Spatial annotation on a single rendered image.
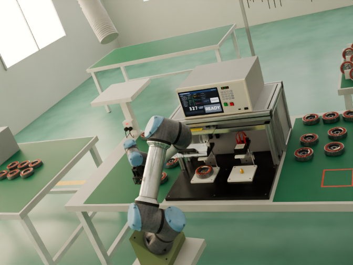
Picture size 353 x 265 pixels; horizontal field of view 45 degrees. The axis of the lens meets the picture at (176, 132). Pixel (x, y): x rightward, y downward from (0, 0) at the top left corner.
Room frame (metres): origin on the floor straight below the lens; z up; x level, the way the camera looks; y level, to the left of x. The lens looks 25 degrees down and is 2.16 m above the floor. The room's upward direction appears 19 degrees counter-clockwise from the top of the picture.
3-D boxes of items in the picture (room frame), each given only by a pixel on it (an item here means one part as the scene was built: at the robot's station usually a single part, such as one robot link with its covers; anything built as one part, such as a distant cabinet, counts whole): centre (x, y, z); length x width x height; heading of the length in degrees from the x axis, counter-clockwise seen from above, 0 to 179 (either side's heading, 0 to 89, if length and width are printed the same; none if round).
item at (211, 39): (6.10, -0.17, 0.37); 2.10 x 0.90 x 0.75; 60
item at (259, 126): (2.31, -0.24, 1.03); 0.62 x 0.01 x 0.03; 60
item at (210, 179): (2.28, -0.09, 0.78); 0.15 x 0.15 x 0.01; 60
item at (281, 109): (2.41, -0.67, 0.91); 0.28 x 0.03 x 0.32; 150
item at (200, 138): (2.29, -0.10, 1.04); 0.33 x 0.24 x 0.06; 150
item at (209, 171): (2.28, -0.09, 0.80); 0.11 x 0.11 x 0.04
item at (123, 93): (3.18, 0.31, 0.98); 0.37 x 0.35 x 0.46; 60
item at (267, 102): (2.50, -0.35, 1.09); 0.68 x 0.44 x 0.05; 60
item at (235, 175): (2.16, -0.30, 0.78); 0.15 x 0.15 x 0.01; 60
